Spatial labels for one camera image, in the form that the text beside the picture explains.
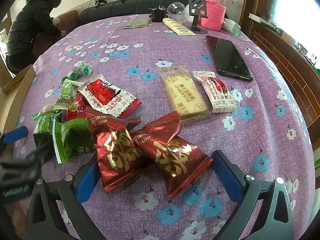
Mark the white round container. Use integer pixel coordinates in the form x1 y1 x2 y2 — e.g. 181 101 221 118
167 2 185 22

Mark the white and green roll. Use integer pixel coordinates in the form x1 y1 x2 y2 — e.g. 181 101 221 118
223 19 242 36

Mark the dark green snack packet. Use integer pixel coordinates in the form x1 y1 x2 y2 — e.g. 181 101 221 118
32 112 59 153

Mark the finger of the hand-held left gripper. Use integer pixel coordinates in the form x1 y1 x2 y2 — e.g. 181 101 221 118
0 126 28 153

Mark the white green snack packet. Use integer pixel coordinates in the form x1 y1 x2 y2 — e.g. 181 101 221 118
59 76 84 103

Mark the red packet with green emblem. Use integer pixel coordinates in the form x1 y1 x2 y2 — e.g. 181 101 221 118
64 92 88 123

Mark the black phone stand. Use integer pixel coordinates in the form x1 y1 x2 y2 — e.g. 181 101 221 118
188 0 208 34

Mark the purple floral tablecloth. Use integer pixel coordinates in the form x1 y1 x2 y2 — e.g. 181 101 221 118
15 12 315 240

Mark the yellow biscuit packet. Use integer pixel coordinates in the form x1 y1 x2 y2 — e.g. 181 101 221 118
160 65 213 125

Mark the dark red gold-print packet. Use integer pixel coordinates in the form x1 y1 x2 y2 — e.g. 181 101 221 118
85 106 145 193
130 111 213 198

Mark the black smartphone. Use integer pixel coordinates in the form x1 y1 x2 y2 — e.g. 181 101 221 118
205 35 253 82

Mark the brown armchair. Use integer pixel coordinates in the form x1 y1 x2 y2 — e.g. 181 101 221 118
34 10 79 58

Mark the cardboard box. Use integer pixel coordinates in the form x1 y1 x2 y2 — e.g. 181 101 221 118
0 64 37 130

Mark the wide red white snack packet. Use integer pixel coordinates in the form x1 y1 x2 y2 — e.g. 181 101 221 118
78 74 137 118

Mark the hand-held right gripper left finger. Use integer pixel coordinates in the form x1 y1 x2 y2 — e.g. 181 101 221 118
26 159 105 240

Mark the black sofa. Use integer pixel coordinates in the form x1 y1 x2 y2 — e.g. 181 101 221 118
77 0 229 27

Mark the green candy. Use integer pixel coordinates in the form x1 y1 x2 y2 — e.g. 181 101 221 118
66 67 84 80
75 60 93 75

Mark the brown wooden cabinet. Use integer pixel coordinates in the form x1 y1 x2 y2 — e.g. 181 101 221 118
240 12 320 153

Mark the bright green pea packet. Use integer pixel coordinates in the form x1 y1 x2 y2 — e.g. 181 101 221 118
52 118 97 163

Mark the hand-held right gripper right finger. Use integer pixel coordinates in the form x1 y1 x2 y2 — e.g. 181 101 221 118
211 150 294 240

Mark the small black device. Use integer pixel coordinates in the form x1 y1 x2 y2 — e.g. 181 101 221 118
151 1 167 22

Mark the small booklet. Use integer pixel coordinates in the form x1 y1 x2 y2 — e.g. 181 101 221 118
124 19 151 29

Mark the cream tube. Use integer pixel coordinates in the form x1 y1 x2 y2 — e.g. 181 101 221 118
162 17 197 36

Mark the narrow white red snack packet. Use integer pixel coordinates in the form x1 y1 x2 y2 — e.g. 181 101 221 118
192 71 238 112

